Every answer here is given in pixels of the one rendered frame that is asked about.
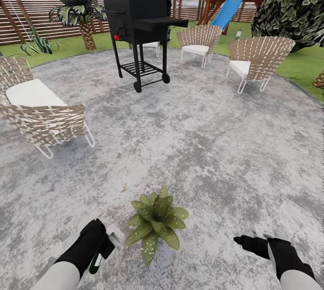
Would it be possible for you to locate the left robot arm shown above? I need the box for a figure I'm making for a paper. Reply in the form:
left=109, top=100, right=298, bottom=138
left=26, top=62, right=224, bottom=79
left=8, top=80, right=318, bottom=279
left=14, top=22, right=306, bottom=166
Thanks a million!
left=31, top=218, right=125, bottom=290

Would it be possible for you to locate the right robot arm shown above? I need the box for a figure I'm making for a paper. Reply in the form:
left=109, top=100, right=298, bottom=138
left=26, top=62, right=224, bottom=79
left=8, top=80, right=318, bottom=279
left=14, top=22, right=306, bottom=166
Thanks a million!
left=234, top=226, right=323, bottom=290

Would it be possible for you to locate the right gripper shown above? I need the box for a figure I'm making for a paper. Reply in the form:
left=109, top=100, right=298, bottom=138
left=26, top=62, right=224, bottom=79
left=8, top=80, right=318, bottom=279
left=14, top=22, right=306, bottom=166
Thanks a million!
left=234, top=235, right=266, bottom=259

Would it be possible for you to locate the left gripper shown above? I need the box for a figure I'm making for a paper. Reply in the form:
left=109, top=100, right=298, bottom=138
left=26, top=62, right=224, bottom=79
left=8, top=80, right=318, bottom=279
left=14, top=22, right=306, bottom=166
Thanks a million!
left=97, top=234, right=115, bottom=259

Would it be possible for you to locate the insectifuge atomizer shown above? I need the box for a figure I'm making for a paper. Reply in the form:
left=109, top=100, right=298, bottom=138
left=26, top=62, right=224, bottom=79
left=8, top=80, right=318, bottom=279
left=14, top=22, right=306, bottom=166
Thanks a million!
left=89, top=252, right=103, bottom=274

